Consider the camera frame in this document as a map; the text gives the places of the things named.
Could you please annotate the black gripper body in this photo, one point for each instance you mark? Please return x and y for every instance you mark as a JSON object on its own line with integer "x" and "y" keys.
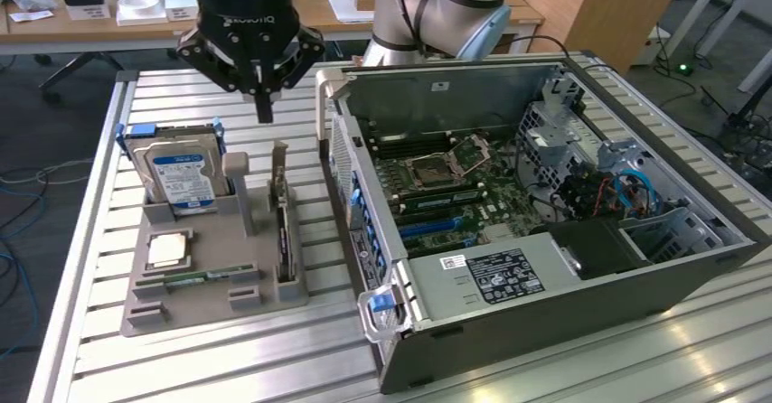
{"x": 247, "y": 5}

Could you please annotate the graphics card with metal bracket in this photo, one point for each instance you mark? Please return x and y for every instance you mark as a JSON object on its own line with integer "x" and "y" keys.
{"x": 286, "y": 240}

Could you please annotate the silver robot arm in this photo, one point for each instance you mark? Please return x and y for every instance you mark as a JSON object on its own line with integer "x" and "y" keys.
{"x": 470, "y": 1}

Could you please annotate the wooden desk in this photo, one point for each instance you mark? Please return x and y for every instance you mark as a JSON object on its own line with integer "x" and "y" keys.
{"x": 350, "y": 27}
{"x": 60, "y": 30}

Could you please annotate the small white carton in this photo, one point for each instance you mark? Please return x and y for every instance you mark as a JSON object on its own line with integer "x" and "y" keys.
{"x": 180, "y": 10}

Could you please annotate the white paper stack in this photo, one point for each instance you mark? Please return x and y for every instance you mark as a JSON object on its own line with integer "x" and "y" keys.
{"x": 346, "y": 7}

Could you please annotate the flat white box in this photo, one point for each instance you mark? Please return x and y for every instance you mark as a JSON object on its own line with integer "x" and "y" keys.
{"x": 142, "y": 20}

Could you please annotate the white tape roll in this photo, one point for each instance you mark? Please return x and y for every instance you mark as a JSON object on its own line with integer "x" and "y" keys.
{"x": 123, "y": 4}

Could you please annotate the white box with black lid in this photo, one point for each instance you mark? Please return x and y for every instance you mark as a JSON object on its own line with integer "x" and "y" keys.
{"x": 87, "y": 12}

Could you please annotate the black chair base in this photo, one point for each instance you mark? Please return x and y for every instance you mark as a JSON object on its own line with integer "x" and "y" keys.
{"x": 54, "y": 96}

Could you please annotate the black RAM slot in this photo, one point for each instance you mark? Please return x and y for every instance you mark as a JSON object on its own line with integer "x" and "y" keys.
{"x": 417, "y": 152}
{"x": 416, "y": 147}
{"x": 414, "y": 143}

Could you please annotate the white and red card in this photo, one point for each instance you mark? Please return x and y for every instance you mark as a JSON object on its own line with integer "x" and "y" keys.
{"x": 30, "y": 15}

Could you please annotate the CPU socket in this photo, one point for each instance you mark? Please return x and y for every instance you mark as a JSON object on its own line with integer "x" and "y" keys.
{"x": 432, "y": 172}

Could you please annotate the metal socket cover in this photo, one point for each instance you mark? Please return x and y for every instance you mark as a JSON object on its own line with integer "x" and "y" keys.
{"x": 470, "y": 154}

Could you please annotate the green RAM stick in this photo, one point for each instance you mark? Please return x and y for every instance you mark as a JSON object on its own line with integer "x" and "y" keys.
{"x": 440, "y": 199}
{"x": 192, "y": 276}

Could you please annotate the grey parts rack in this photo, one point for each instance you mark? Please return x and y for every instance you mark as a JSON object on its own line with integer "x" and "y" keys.
{"x": 223, "y": 240}

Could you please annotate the silver CPU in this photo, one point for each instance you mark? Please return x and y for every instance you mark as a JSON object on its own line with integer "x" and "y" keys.
{"x": 167, "y": 249}

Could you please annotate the perforated metal drive cage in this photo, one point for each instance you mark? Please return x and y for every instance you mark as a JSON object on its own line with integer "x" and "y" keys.
{"x": 561, "y": 150}

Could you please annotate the white chipset heat sink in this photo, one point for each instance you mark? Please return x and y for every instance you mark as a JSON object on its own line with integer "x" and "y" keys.
{"x": 500, "y": 232}

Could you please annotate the wooden cabinet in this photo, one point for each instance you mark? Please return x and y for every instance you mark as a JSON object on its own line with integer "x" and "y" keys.
{"x": 603, "y": 14}

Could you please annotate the grey power supply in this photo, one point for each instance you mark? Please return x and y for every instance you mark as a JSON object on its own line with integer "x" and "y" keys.
{"x": 434, "y": 285}

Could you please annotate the white box with red button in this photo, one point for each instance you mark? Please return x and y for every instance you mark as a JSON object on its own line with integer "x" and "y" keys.
{"x": 651, "y": 53}

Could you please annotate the black adapter with green light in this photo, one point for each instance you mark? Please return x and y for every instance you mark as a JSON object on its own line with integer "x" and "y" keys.
{"x": 683, "y": 68}

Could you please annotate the black plastic shroud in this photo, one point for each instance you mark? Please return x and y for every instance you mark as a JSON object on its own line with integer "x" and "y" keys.
{"x": 597, "y": 249}

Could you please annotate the open grey PC case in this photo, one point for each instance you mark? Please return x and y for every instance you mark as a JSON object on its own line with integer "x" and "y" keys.
{"x": 542, "y": 330}

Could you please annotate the black tripod stand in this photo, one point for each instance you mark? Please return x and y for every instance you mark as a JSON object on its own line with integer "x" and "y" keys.
{"x": 739, "y": 117}

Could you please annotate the silver disk bay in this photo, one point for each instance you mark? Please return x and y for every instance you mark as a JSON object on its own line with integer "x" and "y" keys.
{"x": 693, "y": 236}

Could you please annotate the hard disk with blue bracket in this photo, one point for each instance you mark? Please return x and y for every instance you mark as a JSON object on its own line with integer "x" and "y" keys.
{"x": 180, "y": 177}

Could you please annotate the white table frame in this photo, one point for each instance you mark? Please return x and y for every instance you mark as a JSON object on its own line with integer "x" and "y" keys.
{"x": 696, "y": 12}

